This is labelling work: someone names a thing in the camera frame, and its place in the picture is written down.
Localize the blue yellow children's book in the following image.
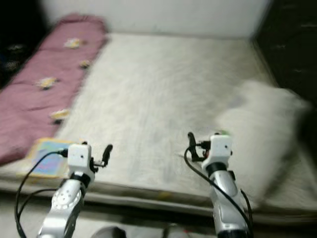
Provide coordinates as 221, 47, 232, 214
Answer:
27, 138, 80, 178

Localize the white pillow with tree print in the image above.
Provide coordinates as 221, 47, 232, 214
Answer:
178, 80, 310, 205

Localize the white quilted mattress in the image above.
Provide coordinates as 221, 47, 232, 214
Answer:
0, 32, 317, 199

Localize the purple cartoon print quilt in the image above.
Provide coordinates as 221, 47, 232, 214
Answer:
0, 14, 108, 167

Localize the grey bed base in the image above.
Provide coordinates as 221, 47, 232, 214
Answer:
0, 178, 317, 225

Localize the grey robot left leg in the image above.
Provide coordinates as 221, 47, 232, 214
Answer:
92, 227, 127, 238

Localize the grey robot leg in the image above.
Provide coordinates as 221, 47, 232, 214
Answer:
92, 227, 127, 238
162, 225, 189, 238

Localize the grey robot right leg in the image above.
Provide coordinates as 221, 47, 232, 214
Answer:
162, 225, 189, 238

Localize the black tufted headboard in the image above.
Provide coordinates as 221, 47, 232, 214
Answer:
253, 0, 317, 105

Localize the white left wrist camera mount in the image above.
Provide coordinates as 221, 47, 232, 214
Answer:
67, 143, 92, 174

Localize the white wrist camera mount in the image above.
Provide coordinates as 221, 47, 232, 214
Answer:
67, 143, 92, 174
208, 134, 233, 167

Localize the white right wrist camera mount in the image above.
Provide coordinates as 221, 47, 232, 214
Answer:
208, 134, 233, 167

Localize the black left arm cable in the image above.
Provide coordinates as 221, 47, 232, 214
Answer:
14, 148, 70, 238

